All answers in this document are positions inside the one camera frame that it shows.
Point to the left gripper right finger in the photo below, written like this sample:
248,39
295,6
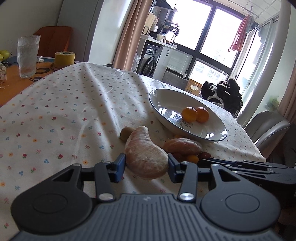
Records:
187,174

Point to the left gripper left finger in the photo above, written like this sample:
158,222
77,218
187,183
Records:
103,174

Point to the small kumquat orange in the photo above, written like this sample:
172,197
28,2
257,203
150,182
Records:
192,159

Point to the red plum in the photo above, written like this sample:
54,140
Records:
204,155

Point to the large peeled pomelo segment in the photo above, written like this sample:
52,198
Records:
144,158

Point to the brown kiwi fruit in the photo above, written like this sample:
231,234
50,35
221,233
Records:
125,133

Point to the large orange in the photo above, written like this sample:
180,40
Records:
189,114

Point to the white kitchen cabinet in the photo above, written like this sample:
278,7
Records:
165,56

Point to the grey leather chair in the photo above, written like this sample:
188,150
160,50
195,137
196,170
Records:
265,128

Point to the floral white tablecloth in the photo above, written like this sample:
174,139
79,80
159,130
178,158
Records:
74,115

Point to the white plate dark rim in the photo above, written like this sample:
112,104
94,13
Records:
168,105

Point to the right pink curtain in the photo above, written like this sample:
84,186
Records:
287,106

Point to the pink curtain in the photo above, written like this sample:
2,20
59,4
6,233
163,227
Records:
287,106
131,34

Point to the cardboard box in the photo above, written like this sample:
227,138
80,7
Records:
193,87

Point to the black clothes pile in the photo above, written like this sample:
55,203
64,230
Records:
224,94

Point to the yellow tape roll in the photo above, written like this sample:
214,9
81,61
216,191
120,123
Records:
64,59

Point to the grey washing machine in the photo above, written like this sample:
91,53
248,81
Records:
149,59

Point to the red hanging towel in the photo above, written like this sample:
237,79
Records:
242,31

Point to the orange chair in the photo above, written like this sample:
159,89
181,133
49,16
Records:
53,39

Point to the dish rack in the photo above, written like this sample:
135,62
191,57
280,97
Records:
170,30

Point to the textured drinking glass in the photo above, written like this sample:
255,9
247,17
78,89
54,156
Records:
27,50

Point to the green yellow fruit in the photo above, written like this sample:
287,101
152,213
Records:
4,55

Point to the white refrigerator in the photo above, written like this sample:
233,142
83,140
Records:
82,16

